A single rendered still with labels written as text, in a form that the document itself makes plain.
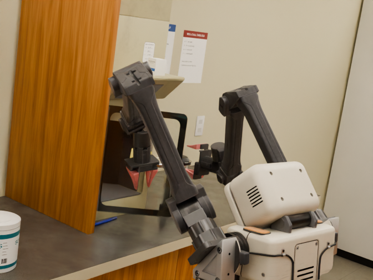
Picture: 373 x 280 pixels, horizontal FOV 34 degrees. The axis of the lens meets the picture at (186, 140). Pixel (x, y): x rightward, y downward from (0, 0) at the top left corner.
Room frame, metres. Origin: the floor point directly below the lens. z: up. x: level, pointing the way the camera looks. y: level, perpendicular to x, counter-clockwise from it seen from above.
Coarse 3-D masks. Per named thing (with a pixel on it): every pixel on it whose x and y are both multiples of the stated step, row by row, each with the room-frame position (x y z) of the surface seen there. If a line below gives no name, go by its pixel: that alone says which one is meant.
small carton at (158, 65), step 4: (148, 60) 2.28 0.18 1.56; (152, 60) 2.26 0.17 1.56; (156, 60) 2.24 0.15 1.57; (160, 60) 2.26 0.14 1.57; (164, 60) 2.27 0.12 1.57; (152, 64) 2.26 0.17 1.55; (156, 64) 2.24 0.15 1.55; (160, 64) 2.26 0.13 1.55; (164, 64) 2.27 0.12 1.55; (152, 68) 2.25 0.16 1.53; (156, 68) 2.25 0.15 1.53; (160, 68) 2.26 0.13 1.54; (164, 68) 2.27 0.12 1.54; (156, 72) 2.25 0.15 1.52; (160, 72) 2.26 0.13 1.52; (164, 72) 2.27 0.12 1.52
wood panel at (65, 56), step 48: (48, 0) 2.23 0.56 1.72; (96, 0) 2.08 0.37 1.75; (48, 48) 2.21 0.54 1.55; (96, 48) 2.06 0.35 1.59; (48, 96) 2.20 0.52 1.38; (96, 96) 2.05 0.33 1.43; (48, 144) 2.18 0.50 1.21; (96, 144) 2.03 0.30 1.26; (48, 192) 2.16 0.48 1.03; (96, 192) 2.04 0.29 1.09
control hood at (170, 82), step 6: (156, 78) 2.19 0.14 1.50; (162, 78) 2.22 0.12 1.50; (168, 78) 2.25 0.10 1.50; (174, 78) 2.28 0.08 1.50; (180, 78) 2.31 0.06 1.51; (168, 84) 2.29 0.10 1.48; (174, 84) 2.32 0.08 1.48; (162, 90) 2.30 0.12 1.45; (168, 90) 2.33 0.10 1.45; (114, 96) 2.14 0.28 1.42; (156, 96) 2.32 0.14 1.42; (162, 96) 2.35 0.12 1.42
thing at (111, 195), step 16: (112, 112) 2.15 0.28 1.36; (112, 128) 2.15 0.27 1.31; (176, 128) 2.19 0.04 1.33; (112, 144) 2.15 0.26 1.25; (128, 144) 2.16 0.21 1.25; (176, 144) 2.19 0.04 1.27; (112, 160) 2.15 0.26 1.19; (112, 176) 2.15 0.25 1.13; (128, 176) 2.16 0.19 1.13; (144, 176) 2.17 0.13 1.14; (160, 176) 2.18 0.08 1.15; (112, 192) 2.15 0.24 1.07; (128, 192) 2.16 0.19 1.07; (144, 192) 2.17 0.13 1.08; (160, 192) 2.18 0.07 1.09; (112, 208) 2.15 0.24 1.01; (128, 208) 2.16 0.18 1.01; (144, 208) 2.17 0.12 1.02; (160, 208) 2.18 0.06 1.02
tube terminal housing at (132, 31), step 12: (120, 24) 2.19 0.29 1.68; (132, 24) 2.23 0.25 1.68; (144, 24) 2.29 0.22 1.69; (156, 24) 2.34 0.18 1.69; (168, 24) 2.40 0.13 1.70; (120, 36) 2.19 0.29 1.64; (132, 36) 2.24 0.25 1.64; (144, 36) 2.29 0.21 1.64; (156, 36) 2.35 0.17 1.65; (120, 48) 2.20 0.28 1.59; (132, 48) 2.25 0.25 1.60; (156, 48) 2.35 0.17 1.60; (120, 60) 2.20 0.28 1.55; (132, 60) 2.25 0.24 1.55; (96, 216) 2.18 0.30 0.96; (108, 216) 2.23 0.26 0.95
